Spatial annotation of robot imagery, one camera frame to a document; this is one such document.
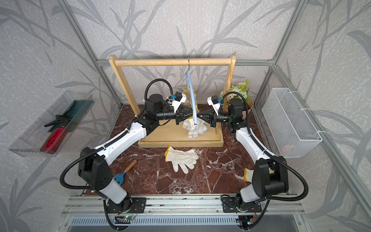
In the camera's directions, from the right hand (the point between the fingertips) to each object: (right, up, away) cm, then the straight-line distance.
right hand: (197, 115), depth 73 cm
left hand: (-2, +1, -3) cm, 4 cm away
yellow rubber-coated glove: (+30, -35, +11) cm, 47 cm away
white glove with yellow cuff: (+2, -6, +8) cm, 10 cm away
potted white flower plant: (+27, +17, +13) cm, 35 cm away
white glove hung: (-10, -27, +16) cm, 33 cm away
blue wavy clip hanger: (-7, +31, +33) cm, 46 cm away
